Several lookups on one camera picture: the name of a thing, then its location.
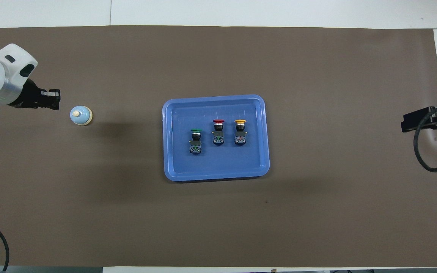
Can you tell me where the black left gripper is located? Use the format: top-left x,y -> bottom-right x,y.
14,78 -> 61,111

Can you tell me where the green push button switch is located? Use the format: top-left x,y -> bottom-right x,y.
189,129 -> 203,154

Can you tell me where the red push button switch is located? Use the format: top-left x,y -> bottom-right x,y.
212,119 -> 225,146

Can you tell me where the yellow push button switch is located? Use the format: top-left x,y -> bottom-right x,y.
234,119 -> 247,146

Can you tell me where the light blue desk bell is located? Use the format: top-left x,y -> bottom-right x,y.
70,105 -> 93,126

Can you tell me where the blue plastic tray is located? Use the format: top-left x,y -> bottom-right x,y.
162,94 -> 270,182

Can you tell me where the brown table mat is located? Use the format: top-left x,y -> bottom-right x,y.
0,25 -> 437,268

